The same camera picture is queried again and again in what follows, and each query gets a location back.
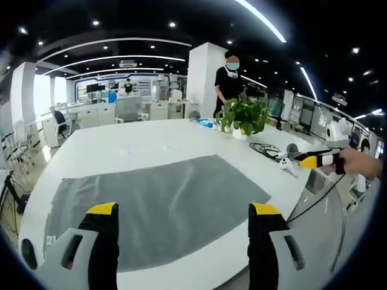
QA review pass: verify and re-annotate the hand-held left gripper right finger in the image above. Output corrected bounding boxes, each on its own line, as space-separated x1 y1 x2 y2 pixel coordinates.
247 202 315 290

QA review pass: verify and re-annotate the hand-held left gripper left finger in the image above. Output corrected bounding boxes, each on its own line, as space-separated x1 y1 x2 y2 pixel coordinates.
19 202 119 290

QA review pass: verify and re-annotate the grey towel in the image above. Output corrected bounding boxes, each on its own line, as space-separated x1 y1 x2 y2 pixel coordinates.
44 154 272 272

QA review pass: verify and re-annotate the person's right hand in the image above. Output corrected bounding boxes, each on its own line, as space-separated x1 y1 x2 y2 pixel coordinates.
339 147 382 181

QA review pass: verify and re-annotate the white handheld controller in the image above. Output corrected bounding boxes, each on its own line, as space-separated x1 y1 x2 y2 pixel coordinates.
277 156 299 178

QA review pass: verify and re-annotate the green potted plant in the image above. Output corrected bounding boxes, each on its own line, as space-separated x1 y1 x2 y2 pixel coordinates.
216 98 270 140

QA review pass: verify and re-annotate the black tripod stand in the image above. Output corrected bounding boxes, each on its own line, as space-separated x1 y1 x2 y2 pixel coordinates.
0 172 30 238

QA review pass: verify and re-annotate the blue and white packet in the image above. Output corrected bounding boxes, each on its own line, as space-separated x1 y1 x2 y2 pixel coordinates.
197 117 218 129

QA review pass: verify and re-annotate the white office chair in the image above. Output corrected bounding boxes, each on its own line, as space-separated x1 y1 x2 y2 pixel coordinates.
10 120 39 169

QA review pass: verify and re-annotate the white table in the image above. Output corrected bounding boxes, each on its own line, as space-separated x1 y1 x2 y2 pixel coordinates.
18 118 348 290

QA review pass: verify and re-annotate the black office chair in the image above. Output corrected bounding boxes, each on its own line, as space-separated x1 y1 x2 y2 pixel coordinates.
49 105 73 140

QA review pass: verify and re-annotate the grey mesh office chair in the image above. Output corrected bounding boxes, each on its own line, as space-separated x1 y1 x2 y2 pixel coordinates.
114 95 149 124

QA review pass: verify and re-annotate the black computer monitor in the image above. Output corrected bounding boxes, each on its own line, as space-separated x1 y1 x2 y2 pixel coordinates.
85 83 107 95

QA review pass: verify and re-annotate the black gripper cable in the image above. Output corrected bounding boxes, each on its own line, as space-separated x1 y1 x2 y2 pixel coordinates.
285 171 346 225

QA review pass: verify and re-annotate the black coiled cable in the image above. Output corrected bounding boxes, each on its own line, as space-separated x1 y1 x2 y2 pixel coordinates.
249 141 287 163

